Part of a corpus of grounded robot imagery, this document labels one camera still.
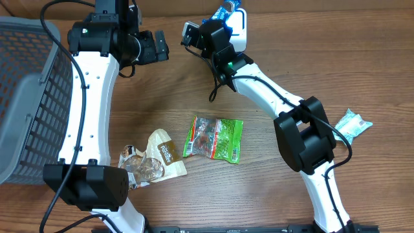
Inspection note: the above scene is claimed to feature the blue Oreo packet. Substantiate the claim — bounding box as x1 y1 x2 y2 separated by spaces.
202 0 241 36

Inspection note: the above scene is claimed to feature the green snack bag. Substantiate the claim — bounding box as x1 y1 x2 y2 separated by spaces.
182 115 243 164

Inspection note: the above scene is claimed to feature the beige cookie bag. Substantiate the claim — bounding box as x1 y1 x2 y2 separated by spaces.
118 129 187 190

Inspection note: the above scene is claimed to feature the light teal snack packet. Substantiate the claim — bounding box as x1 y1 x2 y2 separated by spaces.
335 109 373 144

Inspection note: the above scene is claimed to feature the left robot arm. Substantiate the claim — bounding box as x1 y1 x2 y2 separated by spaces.
43 1 169 232

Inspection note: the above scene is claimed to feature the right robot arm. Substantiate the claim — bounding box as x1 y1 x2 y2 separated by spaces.
196 19 353 232

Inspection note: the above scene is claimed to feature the white barcode scanner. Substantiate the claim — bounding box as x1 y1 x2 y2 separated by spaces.
226 8 247 52

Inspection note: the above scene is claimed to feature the grey plastic shopping basket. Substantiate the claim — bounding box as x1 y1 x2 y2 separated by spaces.
1 16 72 184

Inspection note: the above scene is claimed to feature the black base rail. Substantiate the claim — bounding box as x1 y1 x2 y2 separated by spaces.
90 223 380 233

